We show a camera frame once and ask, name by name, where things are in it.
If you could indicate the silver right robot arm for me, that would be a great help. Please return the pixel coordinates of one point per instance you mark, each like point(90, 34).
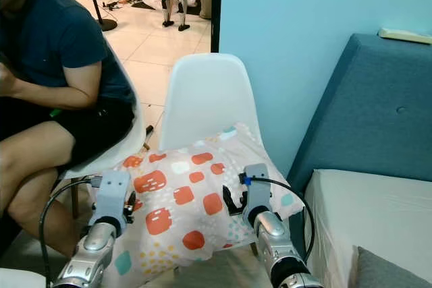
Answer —
point(280, 244)

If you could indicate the grey fabric pillow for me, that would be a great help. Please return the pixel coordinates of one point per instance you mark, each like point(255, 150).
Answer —
point(388, 273)

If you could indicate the white flat power strip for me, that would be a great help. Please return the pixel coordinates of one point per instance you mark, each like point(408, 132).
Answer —
point(405, 35)

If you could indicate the white mattress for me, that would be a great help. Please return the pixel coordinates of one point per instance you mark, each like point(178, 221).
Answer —
point(371, 214)

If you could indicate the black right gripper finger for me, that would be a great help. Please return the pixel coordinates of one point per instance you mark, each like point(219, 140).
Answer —
point(227, 200)

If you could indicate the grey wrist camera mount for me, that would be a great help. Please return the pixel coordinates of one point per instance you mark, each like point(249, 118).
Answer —
point(113, 192)
point(256, 185)

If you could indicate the black door frame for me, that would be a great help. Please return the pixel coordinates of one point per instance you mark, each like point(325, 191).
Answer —
point(216, 5)

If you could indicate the seated person in dark shirt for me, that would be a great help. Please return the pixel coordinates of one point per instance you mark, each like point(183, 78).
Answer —
point(61, 38)

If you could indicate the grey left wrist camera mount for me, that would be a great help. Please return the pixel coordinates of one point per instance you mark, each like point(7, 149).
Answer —
point(113, 192)

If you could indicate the white pillow with orange pattern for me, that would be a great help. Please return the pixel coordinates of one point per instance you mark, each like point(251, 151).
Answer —
point(189, 197)

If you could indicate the teal upholstered headboard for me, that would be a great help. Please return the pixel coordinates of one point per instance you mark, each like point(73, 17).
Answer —
point(364, 112)

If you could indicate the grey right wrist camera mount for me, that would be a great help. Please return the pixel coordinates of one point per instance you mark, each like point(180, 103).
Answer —
point(256, 185)

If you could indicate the white plastic chair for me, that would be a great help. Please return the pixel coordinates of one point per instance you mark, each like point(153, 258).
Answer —
point(125, 146)
point(206, 99)

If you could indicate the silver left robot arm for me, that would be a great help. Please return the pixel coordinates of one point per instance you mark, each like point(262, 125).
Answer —
point(91, 254)

